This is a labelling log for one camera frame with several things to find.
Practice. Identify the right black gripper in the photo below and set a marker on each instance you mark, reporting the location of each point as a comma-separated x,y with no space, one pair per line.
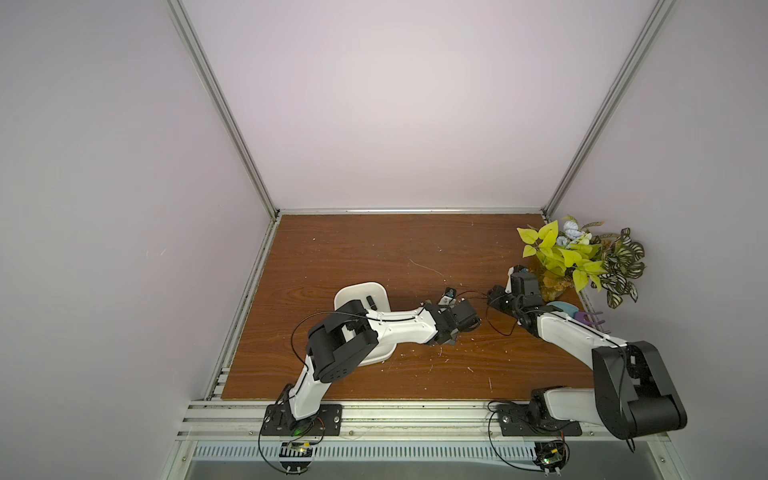
498,298

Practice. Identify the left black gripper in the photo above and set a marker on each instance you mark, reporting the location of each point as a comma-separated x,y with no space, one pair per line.
453,339

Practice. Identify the white oval storage box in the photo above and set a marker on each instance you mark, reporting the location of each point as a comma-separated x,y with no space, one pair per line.
359,292

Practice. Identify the black grey usb drive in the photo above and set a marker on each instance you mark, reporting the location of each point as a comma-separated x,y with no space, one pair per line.
449,296

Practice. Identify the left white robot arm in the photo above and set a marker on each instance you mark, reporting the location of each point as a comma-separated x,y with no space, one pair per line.
354,336

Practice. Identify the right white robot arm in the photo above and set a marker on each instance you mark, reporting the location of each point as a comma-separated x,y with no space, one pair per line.
632,395

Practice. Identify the teal leaf-shaped dish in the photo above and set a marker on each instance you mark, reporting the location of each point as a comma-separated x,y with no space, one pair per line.
568,308

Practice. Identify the yellow-green potted plant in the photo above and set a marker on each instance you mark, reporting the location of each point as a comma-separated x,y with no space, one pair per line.
569,255

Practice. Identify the pink purple toy fork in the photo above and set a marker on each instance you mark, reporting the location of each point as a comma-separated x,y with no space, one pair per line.
591,320

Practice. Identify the striped dark leaf plant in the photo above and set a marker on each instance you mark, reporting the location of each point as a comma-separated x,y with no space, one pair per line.
622,260

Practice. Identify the right small circuit board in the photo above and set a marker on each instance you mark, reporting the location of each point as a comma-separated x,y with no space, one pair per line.
552,456

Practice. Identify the small circuit board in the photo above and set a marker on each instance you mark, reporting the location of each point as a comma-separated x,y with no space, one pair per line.
296,457
552,456

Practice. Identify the left small circuit board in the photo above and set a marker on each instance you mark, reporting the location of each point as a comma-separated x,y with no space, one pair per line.
296,457

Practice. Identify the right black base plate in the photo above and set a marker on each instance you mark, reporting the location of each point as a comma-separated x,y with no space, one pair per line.
516,420

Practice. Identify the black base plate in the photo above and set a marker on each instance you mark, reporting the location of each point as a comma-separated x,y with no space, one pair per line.
516,420
279,421

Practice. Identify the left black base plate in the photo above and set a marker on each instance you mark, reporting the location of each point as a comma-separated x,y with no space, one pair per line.
279,421

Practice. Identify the white ribbed cable duct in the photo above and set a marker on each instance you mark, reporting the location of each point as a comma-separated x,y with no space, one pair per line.
359,451

